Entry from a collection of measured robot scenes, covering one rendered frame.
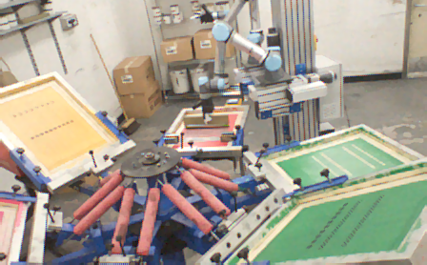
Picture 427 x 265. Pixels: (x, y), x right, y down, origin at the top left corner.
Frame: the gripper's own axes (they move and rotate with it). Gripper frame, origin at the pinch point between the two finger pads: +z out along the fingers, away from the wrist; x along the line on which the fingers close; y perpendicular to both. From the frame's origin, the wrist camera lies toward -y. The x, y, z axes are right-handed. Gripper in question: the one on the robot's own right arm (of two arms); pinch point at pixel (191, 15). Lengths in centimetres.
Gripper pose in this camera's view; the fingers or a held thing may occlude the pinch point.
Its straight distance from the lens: 377.7
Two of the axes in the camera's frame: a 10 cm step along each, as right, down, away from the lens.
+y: 1.8, 8.4, 5.2
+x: 2.3, -5.5, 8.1
